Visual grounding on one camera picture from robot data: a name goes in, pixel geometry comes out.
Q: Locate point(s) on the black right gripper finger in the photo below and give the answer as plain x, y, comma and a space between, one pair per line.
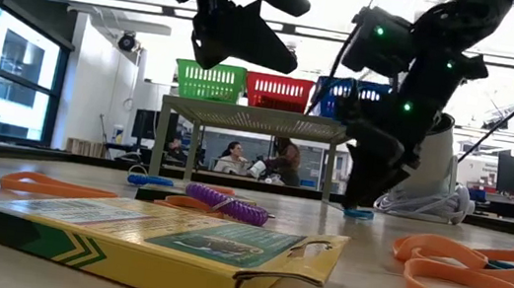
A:
367, 173
396, 180

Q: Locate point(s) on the yellow green crayon box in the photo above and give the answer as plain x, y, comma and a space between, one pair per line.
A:
151, 194

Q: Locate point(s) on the crayon box showing barcode side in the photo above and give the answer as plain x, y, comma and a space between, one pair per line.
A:
149, 244

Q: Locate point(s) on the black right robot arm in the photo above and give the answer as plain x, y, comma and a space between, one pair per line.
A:
467, 17

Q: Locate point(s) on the green plastic basket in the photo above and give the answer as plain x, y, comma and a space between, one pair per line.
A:
207, 83

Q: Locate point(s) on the red plastic basket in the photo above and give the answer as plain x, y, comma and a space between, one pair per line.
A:
277, 94

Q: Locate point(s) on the blue plastic basket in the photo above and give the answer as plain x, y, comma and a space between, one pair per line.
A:
325, 98

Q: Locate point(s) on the person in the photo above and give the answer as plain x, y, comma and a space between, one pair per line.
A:
287, 160
232, 160
177, 149

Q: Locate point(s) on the ceiling light strip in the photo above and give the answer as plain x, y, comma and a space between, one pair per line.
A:
106, 2

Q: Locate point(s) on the pale green metal shelf riser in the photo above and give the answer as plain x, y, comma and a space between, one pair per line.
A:
265, 120

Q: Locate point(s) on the white bottle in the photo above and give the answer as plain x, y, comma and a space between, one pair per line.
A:
117, 134

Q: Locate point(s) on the large dark-framed window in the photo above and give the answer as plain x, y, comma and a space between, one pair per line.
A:
19, 58

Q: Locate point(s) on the wooden crate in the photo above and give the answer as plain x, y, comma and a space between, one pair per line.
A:
85, 147

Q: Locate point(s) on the white cylindrical camera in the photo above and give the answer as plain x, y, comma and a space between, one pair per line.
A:
438, 168

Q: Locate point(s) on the black ceiling camera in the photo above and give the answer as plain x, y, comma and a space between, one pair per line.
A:
496, 125
127, 41

